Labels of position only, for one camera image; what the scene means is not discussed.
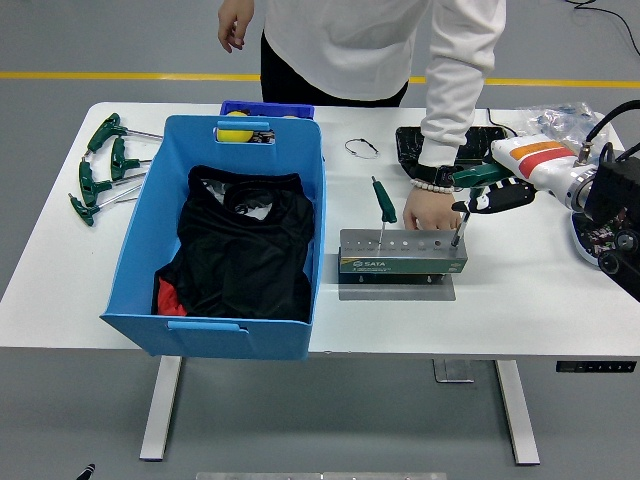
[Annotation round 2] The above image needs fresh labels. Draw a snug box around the person's left hand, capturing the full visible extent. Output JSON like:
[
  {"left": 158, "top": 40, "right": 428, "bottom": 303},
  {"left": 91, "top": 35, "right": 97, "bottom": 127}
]
[{"left": 402, "top": 188, "right": 464, "bottom": 232}]

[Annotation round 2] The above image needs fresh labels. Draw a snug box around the person's right hand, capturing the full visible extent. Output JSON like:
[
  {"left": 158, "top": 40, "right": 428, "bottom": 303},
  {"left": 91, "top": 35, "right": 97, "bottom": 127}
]
[{"left": 217, "top": 0, "right": 255, "bottom": 54}]

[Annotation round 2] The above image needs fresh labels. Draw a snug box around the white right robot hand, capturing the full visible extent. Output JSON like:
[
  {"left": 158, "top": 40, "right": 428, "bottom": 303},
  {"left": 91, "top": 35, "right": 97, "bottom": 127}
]
[{"left": 451, "top": 135, "right": 584, "bottom": 216}]

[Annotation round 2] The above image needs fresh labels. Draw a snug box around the small green T-handle hex key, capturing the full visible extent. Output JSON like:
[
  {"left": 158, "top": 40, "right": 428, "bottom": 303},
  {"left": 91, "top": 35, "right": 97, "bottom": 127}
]
[{"left": 370, "top": 175, "right": 399, "bottom": 247}]

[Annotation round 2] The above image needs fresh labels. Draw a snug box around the large green T-handle hex key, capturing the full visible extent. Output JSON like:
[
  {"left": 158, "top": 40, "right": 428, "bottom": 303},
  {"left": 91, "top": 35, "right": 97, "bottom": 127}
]
[{"left": 451, "top": 162, "right": 512, "bottom": 248}]

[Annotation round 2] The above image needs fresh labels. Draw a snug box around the grey metal hex key stand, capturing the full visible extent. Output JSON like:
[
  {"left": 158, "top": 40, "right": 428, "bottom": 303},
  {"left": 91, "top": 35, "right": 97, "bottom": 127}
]
[{"left": 337, "top": 228, "right": 470, "bottom": 302}]

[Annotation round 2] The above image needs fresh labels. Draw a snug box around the light blue storage box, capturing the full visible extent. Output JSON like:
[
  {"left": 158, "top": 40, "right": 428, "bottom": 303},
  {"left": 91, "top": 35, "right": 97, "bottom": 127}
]
[{"left": 98, "top": 114, "right": 329, "bottom": 362}]

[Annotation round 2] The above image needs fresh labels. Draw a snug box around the clear bag of blue resistors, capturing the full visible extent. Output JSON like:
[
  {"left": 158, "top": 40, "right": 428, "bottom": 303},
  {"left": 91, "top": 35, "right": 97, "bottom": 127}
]
[{"left": 517, "top": 101, "right": 614, "bottom": 151}]

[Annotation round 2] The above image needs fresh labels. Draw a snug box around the black plastic tray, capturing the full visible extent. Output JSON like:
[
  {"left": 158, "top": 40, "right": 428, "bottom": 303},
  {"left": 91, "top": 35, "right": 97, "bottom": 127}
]
[{"left": 394, "top": 125, "right": 507, "bottom": 175}]

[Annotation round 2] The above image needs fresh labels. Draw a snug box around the dark blue plastic bin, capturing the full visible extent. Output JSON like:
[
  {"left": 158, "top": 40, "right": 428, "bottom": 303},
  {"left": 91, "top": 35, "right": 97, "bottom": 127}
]
[{"left": 219, "top": 99, "right": 317, "bottom": 121}]

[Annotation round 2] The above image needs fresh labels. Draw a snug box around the white table leg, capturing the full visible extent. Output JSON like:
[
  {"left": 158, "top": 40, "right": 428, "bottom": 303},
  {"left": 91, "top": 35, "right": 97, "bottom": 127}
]
[
  {"left": 493, "top": 358, "right": 542, "bottom": 466},
  {"left": 138, "top": 355, "right": 184, "bottom": 462}
]

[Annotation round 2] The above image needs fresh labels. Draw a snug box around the light blue bowl of parts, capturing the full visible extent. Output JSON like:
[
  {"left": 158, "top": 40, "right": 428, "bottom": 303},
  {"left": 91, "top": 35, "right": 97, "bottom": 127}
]
[{"left": 570, "top": 209, "right": 609, "bottom": 269}]

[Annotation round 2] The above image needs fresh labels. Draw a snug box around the large yellow ball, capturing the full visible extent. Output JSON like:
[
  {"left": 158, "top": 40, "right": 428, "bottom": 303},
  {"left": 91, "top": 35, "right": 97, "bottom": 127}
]
[{"left": 214, "top": 110, "right": 252, "bottom": 144}]

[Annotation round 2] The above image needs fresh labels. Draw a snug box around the person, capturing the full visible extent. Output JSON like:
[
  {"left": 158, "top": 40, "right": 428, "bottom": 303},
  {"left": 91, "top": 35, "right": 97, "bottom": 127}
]
[{"left": 217, "top": 0, "right": 507, "bottom": 232}]

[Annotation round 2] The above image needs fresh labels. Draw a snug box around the small metal floor plate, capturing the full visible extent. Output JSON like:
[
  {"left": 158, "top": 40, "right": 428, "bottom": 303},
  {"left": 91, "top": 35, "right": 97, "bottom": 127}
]
[{"left": 432, "top": 358, "right": 475, "bottom": 385}]

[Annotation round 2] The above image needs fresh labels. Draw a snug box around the red cloth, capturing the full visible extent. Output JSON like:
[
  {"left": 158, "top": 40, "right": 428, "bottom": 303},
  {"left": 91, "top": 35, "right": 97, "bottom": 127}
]
[{"left": 157, "top": 279, "right": 189, "bottom": 317}]

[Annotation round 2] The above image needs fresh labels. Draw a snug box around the black garment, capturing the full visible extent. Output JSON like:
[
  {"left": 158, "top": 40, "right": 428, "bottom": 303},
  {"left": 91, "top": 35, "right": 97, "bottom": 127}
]
[{"left": 151, "top": 164, "right": 317, "bottom": 322}]

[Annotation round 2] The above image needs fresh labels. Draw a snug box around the black table control panel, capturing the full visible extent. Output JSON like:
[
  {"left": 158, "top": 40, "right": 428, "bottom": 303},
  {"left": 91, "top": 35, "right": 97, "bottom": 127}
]
[{"left": 555, "top": 359, "right": 639, "bottom": 374}]

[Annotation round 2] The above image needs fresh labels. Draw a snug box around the white bead bracelet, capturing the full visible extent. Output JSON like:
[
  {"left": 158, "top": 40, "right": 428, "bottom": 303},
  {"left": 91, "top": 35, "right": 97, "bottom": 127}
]
[{"left": 409, "top": 178, "right": 455, "bottom": 195}]

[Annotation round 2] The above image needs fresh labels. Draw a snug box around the black power cord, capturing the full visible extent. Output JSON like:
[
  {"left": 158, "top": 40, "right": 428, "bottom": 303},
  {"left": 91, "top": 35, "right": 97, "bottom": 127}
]
[{"left": 486, "top": 107, "right": 519, "bottom": 137}]

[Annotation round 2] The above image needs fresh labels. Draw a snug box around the thin wire ring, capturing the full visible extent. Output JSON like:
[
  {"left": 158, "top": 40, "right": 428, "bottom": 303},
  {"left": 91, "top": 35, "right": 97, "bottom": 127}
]
[{"left": 343, "top": 136, "right": 380, "bottom": 161}]

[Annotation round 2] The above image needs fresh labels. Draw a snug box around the black floor cable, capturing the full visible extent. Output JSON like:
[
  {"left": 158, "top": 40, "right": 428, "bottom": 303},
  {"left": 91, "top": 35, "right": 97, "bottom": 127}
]
[{"left": 564, "top": 0, "right": 640, "bottom": 54}]

